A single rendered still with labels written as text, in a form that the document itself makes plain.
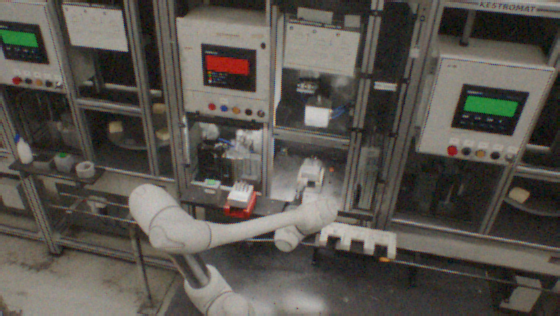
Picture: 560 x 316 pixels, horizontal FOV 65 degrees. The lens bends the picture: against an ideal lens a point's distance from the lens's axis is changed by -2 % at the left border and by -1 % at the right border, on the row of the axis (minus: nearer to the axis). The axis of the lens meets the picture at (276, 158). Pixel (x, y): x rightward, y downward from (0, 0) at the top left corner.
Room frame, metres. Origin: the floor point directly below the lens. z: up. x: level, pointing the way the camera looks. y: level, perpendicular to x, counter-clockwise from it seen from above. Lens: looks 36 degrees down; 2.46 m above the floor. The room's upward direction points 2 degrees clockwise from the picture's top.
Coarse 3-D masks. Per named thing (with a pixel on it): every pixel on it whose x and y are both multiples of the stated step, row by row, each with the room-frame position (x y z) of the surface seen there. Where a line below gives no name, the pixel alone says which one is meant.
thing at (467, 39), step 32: (448, 32) 1.69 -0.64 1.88; (480, 32) 1.67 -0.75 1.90; (512, 32) 1.65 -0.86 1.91; (544, 32) 1.62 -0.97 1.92; (544, 128) 1.59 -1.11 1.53; (416, 160) 1.69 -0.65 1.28; (448, 160) 1.66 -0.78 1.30; (544, 160) 1.58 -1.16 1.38; (416, 192) 1.68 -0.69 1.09; (448, 192) 1.65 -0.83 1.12; (480, 192) 1.62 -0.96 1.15; (448, 224) 1.64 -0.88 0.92
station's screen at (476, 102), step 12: (468, 96) 1.61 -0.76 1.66; (480, 96) 1.60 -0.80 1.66; (492, 96) 1.59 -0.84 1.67; (504, 96) 1.58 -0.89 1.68; (516, 96) 1.58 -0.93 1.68; (468, 108) 1.61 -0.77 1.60; (480, 108) 1.60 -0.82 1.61; (492, 108) 1.59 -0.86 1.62; (504, 108) 1.58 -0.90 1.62; (516, 108) 1.57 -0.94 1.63; (468, 120) 1.60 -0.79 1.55; (480, 120) 1.60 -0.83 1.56; (492, 120) 1.59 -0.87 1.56; (504, 120) 1.58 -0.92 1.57
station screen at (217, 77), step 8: (208, 56) 1.84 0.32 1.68; (216, 56) 1.83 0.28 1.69; (224, 56) 1.82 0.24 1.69; (232, 56) 1.81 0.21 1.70; (240, 56) 1.81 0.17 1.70; (248, 56) 1.80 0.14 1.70; (248, 64) 1.80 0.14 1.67; (208, 72) 1.84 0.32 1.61; (216, 72) 1.83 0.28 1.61; (224, 72) 1.82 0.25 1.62; (232, 72) 1.82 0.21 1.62; (248, 72) 1.80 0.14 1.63; (208, 80) 1.84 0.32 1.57; (216, 80) 1.83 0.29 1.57; (224, 80) 1.82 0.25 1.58; (232, 80) 1.82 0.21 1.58; (240, 80) 1.81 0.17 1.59; (248, 80) 1.80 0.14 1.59; (248, 88) 1.80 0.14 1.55
